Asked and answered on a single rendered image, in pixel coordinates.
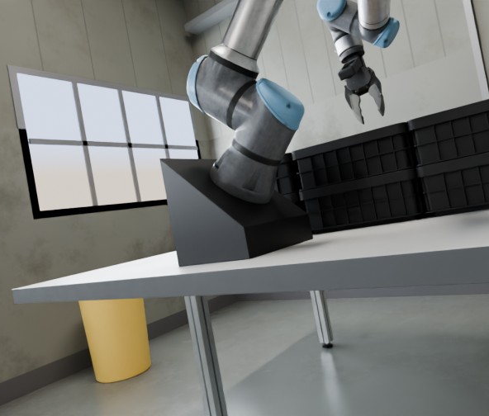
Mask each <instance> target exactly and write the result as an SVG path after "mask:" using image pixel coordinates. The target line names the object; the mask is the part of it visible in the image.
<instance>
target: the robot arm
mask: <svg viewBox="0 0 489 416"><path fill-rule="evenodd" d="M282 2H283V0H238V2H237V3H236V6H235V10H234V11H233V14H232V16H231V19H230V22H229V24H228V26H227V28H226V32H225V34H224V37H223V39H222V42H221V43H220V44H219V45H217V46H215V47H213V48H211V50H210V53H209V55H203V56H202V57H200V58H199V59H197V62H195V63H194V64H193V66H192V67H191V70H190V72H189V75H188V81H187V91H188V95H189V99H190V101H191V103H192V104H193V105H194V106H196V107H197V108H198V109H200V110H201V111H202V112H203V113H204V114H206V115H209V116H211V117H212V118H214V119H216V120H217V121H219V122H220V123H222V124H224V125H226V126H227V127H229V128H231V129H232V130H234V131H235V136H234V138H233V140H232V142H231V144H230V146H229V148H228V149H227V150H226V151H225V152H224V153H223V154H222V155H221V156H220V157H219V158H218V159H217V160H216V161H215V162H214V164H213V166H212V168H211V171H210V178H211V180H212V181H213V182H214V183H215V184H216V185H217V186H218V187H219V188H221V189H222V190H224V191H226V192H227V193H229V194H231V195H232V196H235V197H237V198H239V199H241V200H243V201H248V202H252V203H256V204H265V203H268V202H269V201H270V199H271V197H272V195H273V193H274V187H275V182H276V176H277V170H278V166H279V164H280V163H281V161H282V158H283V156H284V154H285V153H286V151H287V148H288V146H289V144H290V143H291V141H292V138H293V136H294V135H295V133H296V131H297V130H298V128H299V126H300V122H301V119H302V117H303V115H304V112H305V108H304V106H303V104H302V103H301V101H300V100H299V99H298V98H297V97H295V96H294V95H293V94H292V93H290V92H289V91H288V90H287V89H285V88H284V87H281V86H279V85H277V84H276V83H275V82H273V81H271V80H269V79H266V78H261V79H260V80H259V81H258V82H257V81H256V79H257V77H258V75H259V67H258V65H257V60H258V57H259V55H260V53H261V50H262V48H263V45H264V43H265V41H266V39H267V37H268V34H269V32H270V30H271V28H272V26H273V23H274V21H275V18H276V16H277V14H278V11H279V9H280V7H281V5H282ZM390 9H391V0H358V3H356V2H353V1H351V0H318V2H317V11H318V12H319V15H320V18H321V19H322V20H323V21H324V23H325V24H326V25H327V27H328V28H329V30H330V34H331V36H332V39H333V41H334V43H335V47H336V50H335V53H338V56H339V58H340V61H341V63H342V64H344V66H343V67H342V68H341V70H340V71H339V72H338V76H339V79H340V81H343V80H344V81H345V82H346V85H344V96H345V99H346V101H347V103H348V104H349V107H350V109H351V110H352V112H353V113H354V115H355V117H356V118H357V119H358V121H359V122H360V123H361V124H363V125H364V120H363V116H362V109H361V108H360V102H361V98H360V96H362V95H363V94H365V93H369V95H370V96H371V97H373V98H374V102H375V104H377V109H378V111H379V112H380V114H381V115H382V116H384V113H385V103H384V99H383V95H382V84H381V82H380V80H379V79H378V78H377V77H376V75H375V73H374V71H373V70H372V69H371V68H369V67H366V64H365V62H364V59H363V56H364V54H365V52H364V49H363V42H362V40H365V41H367V42H369V43H371V44H373V45H376V46H378V47H381V48H383V49H385V48H387V47H388V46H389V45H390V44H391V43H392V42H393V41H394V39H395V37H396V34H397V32H398V31H399V27H400V22H399V21H398V20H397V19H394V17H390Z"/></svg>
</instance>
